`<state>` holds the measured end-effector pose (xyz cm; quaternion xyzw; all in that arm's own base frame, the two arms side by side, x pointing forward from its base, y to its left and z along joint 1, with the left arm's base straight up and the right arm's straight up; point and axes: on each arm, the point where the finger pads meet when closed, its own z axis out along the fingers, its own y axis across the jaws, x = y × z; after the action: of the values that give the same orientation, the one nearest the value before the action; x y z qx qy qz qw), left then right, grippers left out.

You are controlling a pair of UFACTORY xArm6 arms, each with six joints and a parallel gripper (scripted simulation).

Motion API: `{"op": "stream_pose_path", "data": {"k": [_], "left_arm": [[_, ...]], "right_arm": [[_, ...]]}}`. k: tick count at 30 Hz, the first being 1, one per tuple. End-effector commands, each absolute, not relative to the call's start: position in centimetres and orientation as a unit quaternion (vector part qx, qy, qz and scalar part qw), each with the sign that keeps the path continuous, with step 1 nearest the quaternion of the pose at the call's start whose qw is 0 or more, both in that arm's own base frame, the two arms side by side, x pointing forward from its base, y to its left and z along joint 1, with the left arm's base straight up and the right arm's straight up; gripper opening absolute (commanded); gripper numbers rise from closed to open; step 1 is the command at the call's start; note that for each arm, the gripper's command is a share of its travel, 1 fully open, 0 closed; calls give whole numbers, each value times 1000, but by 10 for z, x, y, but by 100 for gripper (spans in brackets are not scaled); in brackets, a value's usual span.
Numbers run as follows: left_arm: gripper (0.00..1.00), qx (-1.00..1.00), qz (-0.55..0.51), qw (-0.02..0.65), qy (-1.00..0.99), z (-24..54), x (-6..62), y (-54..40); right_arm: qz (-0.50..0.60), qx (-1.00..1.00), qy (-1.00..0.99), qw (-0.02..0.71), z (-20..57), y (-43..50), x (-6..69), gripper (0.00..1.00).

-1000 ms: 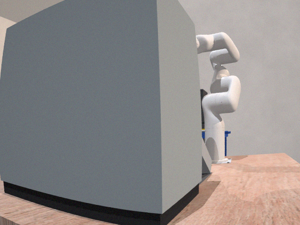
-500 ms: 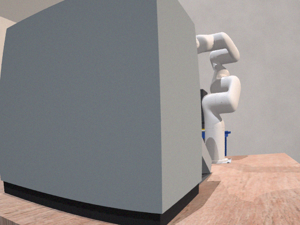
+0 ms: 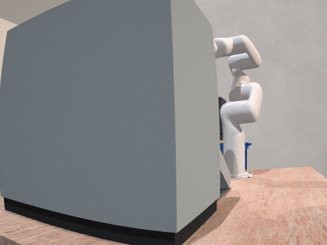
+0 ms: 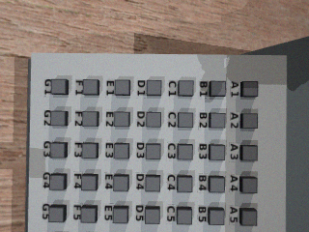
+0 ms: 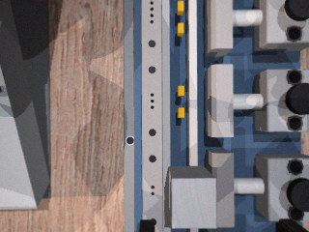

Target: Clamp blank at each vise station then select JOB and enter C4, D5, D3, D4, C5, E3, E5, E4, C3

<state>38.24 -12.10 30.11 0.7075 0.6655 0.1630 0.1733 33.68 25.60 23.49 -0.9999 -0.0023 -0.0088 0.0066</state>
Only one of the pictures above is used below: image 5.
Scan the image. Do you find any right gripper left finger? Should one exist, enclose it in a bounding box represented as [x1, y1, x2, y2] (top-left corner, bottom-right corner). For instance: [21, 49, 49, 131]
[139, 219, 155, 232]

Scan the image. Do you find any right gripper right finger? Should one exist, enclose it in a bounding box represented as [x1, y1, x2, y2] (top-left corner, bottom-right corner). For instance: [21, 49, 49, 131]
[275, 218, 309, 232]

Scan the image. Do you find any grey cabinet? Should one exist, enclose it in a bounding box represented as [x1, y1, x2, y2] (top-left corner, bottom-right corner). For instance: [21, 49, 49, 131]
[0, 0, 51, 210]

